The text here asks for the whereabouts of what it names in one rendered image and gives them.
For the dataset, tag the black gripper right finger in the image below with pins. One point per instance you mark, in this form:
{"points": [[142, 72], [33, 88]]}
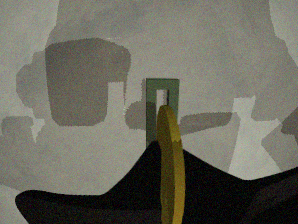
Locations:
{"points": [[216, 197]]}

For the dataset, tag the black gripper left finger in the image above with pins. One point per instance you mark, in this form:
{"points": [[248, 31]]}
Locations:
{"points": [[134, 200]]}

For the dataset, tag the gold coin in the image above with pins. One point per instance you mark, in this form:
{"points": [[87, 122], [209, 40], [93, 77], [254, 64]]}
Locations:
{"points": [[172, 188]]}

